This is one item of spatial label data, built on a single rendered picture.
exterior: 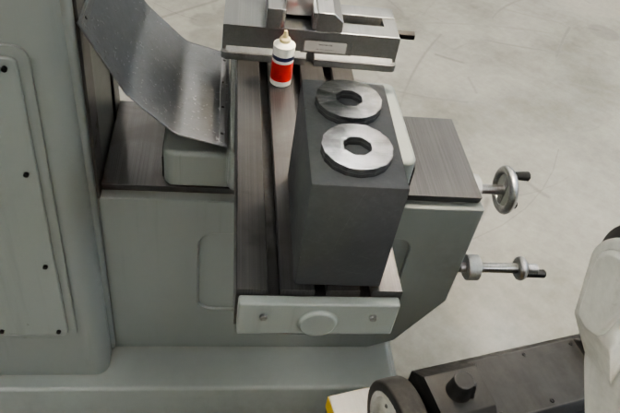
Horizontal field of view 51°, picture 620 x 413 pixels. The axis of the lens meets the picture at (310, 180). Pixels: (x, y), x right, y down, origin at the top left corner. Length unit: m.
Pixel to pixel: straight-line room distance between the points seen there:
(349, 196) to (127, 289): 0.85
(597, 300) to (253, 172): 0.54
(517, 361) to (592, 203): 1.50
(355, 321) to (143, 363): 0.85
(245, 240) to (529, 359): 0.66
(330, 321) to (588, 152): 2.25
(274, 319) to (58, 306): 0.68
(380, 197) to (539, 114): 2.40
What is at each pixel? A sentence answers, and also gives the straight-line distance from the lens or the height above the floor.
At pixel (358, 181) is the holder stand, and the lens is 0.78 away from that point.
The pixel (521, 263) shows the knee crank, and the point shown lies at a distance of 1.61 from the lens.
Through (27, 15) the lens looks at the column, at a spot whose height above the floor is 1.12.
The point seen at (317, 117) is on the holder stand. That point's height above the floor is 1.12.
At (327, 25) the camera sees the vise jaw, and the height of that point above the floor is 1.02.
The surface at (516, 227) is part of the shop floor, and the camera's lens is 2.52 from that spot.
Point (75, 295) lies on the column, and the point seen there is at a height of 0.48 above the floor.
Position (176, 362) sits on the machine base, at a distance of 1.69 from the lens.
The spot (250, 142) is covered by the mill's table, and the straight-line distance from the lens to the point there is 1.10.
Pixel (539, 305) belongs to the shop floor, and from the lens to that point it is 2.30.
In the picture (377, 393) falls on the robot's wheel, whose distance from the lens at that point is 1.30.
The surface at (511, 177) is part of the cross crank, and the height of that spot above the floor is 0.69.
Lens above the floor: 1.63
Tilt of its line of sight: 42 degrees down
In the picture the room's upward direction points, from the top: 10 degrees clockwise
